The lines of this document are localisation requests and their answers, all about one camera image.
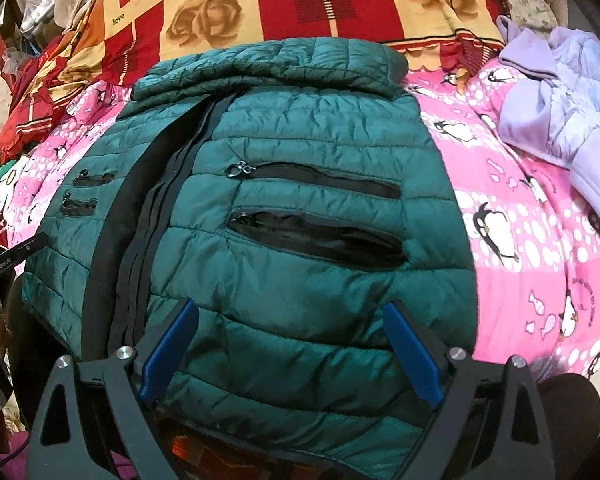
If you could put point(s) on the pink penguin bed sheet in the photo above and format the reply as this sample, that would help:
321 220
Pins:
534 240

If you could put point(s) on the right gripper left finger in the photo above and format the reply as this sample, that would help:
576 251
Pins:
88 408

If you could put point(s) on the red orange rose blanket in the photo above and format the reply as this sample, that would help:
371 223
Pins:
118 41

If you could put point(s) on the dark green puffer jacket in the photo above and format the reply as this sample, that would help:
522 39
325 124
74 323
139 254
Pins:
290 189

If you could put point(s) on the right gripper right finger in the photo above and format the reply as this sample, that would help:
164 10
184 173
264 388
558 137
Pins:
487 420

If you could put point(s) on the lavender quilted jacket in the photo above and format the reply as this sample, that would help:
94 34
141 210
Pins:
553 113

